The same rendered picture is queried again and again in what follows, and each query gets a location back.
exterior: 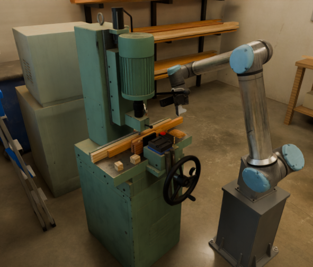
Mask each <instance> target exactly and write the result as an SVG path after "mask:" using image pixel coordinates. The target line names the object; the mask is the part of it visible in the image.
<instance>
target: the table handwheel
mask: <svg viewBox="0 0 313 267"><path fill-rule="evenodd" d="M187 161H194V162H195V166H196V170H195V175H192V176H189V177H187V176H186V175H184V174H183V170H182V165H183V164H184V163H185V162H187ZM178 169H179V170H180V174H178V173H176V171H177V170H178ZM200 173H201V164H200V161H199V159H198V158H197V157H196V156H194V155H187V156H185V157H183V158H181V159H180V160H179V161H178V162H176V163H175V165H174V166H173V167H172V168H171V170H170V171H169V173H168V175H167V177H166V180H165V183H164V187H163V197H164V200H165V202H166V203H167V204H169V205H172V206H174V205H177V204H180V203H181V202H183V201H184V200H185V199H186V198H187V196H186V194H191V193H192V191H193V190H194V188H195V186H196V184H197V182H198V180H199V177H200ZM172 178H173V179H175V180H176V183H177V184H178V186H177V188H176V190H175V192H174V194H173V195H172V197H171V198H169V195H168V189H169V185H170V182H171V180H172ZM190 179H193V181H192V183H191V185H190V187H189V188H188V190H187V191H186V192H185V193H184V194H183V195H182V196H181V197H180V198H178V199H176V200H174V198H175V196H176V195H177V193H178V191H179V189H180V188H181V187H185V186H187V185H188V183H189V180H190Z"/></svg>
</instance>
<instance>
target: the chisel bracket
mask: <svg viewBox="0 0 313 267"><path fill-rule="evenodd" d="M124 116H125V124H126V125H128V126H130V127H132V128H134V129H136V130H138V131H140V132H142V131H144V130H146V129H149V127H147V126H145V124H147V125H149V117H147V116H145V115H144V116H143V117H141V118H137V117H135V114H134V110H133V111H130V112H127V113H125V114H124Z"/></svg>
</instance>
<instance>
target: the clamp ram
mask: <svg viewBox="0 0 313 267"><path fill-rule="evenodd" d="M155 138H156V133H155V132H153V133H151V134H149V135H147V136H145V137H143V138H142V140H143V151H144V147H145V146H147V145H148V142H149V141H151V140H153V139H155Z"/></svg>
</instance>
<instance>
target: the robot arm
mask: <svg viewBox="0 0 313 267"><path fill-rule="evenodd" d="M272 55H273V47H272V45H271V44H270V43H269V42H268V41H267V40H263V39H260V40H255V41H252V42H249V43H247V44H243V45H241V46H239V47H237V48H236V49H234V50H233V51H229V52H225V53H223V54H219V55H216V56H212V57H209V58H206V59H202V60H198V61H192V62H191V63H188V64H185V65H182V66H181V65H175V66H173V67H170V68H169V69H168V70H167V73H168V77H169V81H170V84H171V87H172V90H171V92H176V91H184V90H185V89H186V85H185V81H184V80H185V79H187V78H190V77H193V76H197V75H200V74H204V73H209V72H213V71H217V70H221V69H226V68H232V69H233V71H234V72H235V73H237V77H238V82H239V89H240V95H241V100H242V107H243V114H244V121H245V128H246V134H247V142H248V149H249V155H248V156H247V158H246V161H247V168H245V169H244V170H243V172H242V177H243V180H244V182H245V183H246V185H247V186H248V187H249V188H251V189H252V190H253V191H255V192H259V193H263V192H265V191H267V190H269V189H270V188H272V187H273V186H274V185H276V184H277V183H278V182H280V181H281V180H282V179H283V178H285V177H286V176H287V175H289V174H290V173H292V172H295V171H299V170H301V169H302V168H303V167H304V164H305V160H304V157H303V154H302V152H301V151H300V149H299V148H298V147H296V146H295V145H293V144H287V145H283V146H281V147H278V148H275V149H272V144H271V136H270V127H269V119H268V113H267V105H266V96H265V88H264V79H263V64H265V63H267V62H268V61H269V60H270V59H271V57H272ZM188 98H189V97H188V95H185V94H173V95H172V96H169V97H166V98H163V99H161V100H159V102H160V106H161V107H165V106H168V105H171V104H173V103H174V105H175V109H176V115H177V116H178V117H179V115H180V114H181V113H184V112H186V109H183V108H182V106H181V104H182V105H186V104H189V99H188Z"/></svg>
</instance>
